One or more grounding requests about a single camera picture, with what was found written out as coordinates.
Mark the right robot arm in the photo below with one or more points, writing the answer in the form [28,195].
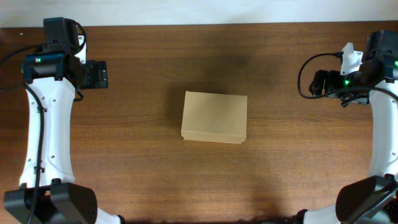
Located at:
[365,78]

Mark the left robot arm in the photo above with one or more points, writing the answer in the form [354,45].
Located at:
[55,74]

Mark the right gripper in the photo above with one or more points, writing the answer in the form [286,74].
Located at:
[331,77]

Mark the brown cardboard box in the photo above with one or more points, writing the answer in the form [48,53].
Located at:
[211,117]

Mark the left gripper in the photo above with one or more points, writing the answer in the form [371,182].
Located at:
[97,75]

